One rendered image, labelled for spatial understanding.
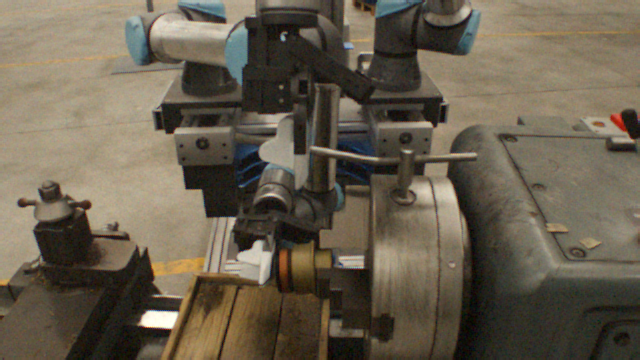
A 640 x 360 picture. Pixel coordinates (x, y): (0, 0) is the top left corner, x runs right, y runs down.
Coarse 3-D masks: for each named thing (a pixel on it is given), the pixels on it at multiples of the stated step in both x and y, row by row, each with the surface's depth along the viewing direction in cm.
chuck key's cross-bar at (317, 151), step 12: (324, 156) 70; (336, 156) 71; (348, 156) 71; (360, 156) 71; (396, 156) 72; (420, 156) 72; (432, 156) 72; (444, 156) 72; (456, 156) 72; (468, 156) 72
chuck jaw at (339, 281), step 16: (320, 272) 81; (336, 272) 81; (352, 272) 81; (368, 272) 81; (320, 288) 80; (336, 288) 77; (352, 288) 77; (368, 288) 77; (336, 304) 78; (352, 304) 73; (368, 304) 73; (352, 320) 73; (368, 320) 73; (384, 320) 71; (384, 336) 72
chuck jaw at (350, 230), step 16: (352, 192) 86; (368, 192) 86; (352, 208) 85; (368, 208) 85; (336, 224) 85; (352, 224) 85; (368, 224) 85; (320, 240) 85; (336, 240) 85; (352, 240) 85; (368, 240) 85
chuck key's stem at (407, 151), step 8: (408, 144) 71; (400, 152) 71; (408, 152) 70; (400, 160) 71; (408, 160) 71; (400, 168) 72; (408, 168) 72; (400, 176) 73; (408, 176) 73; (400, 184) 74; (408, 184) 74; (400, 192) 75; (408, 192) 75
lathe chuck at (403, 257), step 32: (384, 192) 77; (416, 192) 77; (384, 224) 72; (416, 224) 72; (384, 256) 71; (416, 256) 70; (384, 288) 70; (416, 288) 70; (416, 320) 70; (384, 352) 73; (416, 352) 73
